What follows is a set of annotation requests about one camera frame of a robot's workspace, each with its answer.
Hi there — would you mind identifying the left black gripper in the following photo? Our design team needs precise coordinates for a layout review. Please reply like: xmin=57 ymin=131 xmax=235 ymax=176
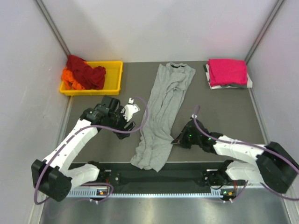
xmin=108 ymin=106 xmax=135 ymax=139

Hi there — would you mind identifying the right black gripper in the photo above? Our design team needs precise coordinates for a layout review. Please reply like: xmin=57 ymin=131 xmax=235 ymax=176
xmin=172 ymin=126 xmax=201 ymax=149

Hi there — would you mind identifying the grey t shirt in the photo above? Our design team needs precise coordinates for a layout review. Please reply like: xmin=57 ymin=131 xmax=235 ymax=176
xmin=130 ymin=63 xmax=196 ymax=172

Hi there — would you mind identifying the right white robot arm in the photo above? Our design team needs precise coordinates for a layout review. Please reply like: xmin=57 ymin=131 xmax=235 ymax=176
xmin=172 ymin=119 xmax=299 ymax=194

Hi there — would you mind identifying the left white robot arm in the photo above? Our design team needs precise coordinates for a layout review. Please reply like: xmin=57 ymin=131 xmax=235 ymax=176
xmin=31 ymin=96 xmax=140 ymax=204

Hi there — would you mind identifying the yellow plastic bin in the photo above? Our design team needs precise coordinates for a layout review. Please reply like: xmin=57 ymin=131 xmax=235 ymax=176
xmin=59 ymin=61 xmax=123 ymax=96

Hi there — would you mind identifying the dark red t shirt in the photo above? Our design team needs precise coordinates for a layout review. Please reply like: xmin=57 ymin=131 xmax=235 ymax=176
xmin=66 ymin=55 xmax=106 ymax=90

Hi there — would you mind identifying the orange t shirt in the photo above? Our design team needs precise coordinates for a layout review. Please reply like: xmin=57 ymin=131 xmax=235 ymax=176
xmin=61 ymin=67 xmax=85 ymax=90

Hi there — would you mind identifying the folded pink t shirt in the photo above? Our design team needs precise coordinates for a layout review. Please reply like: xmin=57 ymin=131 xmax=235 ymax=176
xmin=207 ymin=59 xmax=248 ymax=86

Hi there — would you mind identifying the folded white t shirt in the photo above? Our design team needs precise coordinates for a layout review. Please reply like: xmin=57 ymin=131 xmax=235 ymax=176
xmin=203 ymin=64 xmax=253 ymax=90

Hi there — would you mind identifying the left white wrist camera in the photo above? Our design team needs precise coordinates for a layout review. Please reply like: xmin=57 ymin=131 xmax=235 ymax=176
xmin=121 ymin=98 xmax=140 ymax=122

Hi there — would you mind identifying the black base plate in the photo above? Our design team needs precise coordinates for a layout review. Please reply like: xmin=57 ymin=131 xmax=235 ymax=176
xmin=79 ymin=161 xmax=248 ymax=194

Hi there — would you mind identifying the slotted cable duct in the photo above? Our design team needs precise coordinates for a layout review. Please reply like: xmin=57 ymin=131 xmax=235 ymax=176
xmin=67 ymin=187 xmax=236 ymax=199

